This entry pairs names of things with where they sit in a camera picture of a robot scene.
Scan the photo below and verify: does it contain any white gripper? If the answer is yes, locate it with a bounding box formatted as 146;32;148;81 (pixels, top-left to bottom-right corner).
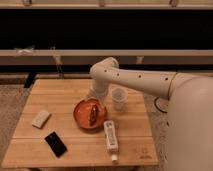
88;81;108;101

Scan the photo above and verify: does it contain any red pepper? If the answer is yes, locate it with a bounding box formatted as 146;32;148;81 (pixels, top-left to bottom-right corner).
89;105;98;126

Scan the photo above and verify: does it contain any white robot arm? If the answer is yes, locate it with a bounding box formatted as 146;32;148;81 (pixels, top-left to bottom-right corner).
90;57;213;171

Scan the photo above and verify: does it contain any white ceramic cup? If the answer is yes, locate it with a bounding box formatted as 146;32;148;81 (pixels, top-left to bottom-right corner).
111;88;128;110

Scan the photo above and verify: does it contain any orange bowl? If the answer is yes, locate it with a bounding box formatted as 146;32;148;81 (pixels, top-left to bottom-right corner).
73;98;107;130

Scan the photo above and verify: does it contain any white tube bottle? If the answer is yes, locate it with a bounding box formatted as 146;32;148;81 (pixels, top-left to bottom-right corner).
104;120;119;162

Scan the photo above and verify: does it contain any wooden table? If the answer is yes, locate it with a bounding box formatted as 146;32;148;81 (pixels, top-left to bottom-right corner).
2;79;158;168

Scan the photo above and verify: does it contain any white rectangular block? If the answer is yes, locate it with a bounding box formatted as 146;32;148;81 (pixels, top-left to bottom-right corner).
32;110;51;129

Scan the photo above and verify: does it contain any black phone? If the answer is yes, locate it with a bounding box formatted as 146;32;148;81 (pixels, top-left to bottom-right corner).
45;132;67;157

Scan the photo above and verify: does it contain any long wooden bench rail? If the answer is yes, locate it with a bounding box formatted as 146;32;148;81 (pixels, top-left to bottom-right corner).
0;50;213;66

